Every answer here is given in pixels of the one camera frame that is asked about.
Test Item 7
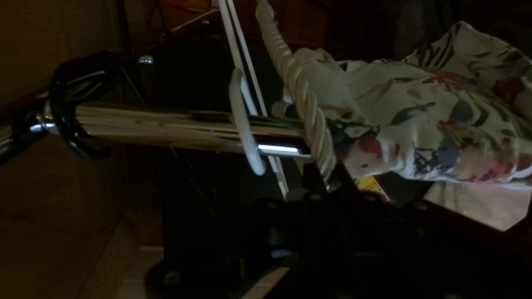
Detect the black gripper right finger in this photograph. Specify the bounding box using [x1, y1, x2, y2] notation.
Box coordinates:
[388, 201, 512, 299]

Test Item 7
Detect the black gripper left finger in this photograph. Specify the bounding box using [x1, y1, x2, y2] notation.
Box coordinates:
[243, 193, 356, 299]

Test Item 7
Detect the white twisted rope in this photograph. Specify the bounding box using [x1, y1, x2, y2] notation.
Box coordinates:
[253, 0, 341, 183]

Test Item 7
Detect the yellow item on floor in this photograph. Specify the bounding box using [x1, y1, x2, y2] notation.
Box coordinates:
[356, 175, 393, 201]

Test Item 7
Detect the white plastic clothes hanger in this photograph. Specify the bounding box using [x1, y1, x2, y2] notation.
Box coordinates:
[215, 0, 293, 200]

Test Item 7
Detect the floral white cloth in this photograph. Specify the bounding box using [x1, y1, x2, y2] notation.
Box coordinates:
[284, 20, 532, 233]

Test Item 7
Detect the chrome rack low rail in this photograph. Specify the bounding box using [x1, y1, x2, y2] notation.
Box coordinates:
[73, 103, 313, 162]

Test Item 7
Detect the black curved rack bracket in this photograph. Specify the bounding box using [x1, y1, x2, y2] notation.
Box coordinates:
[47, 52, 142, 162]

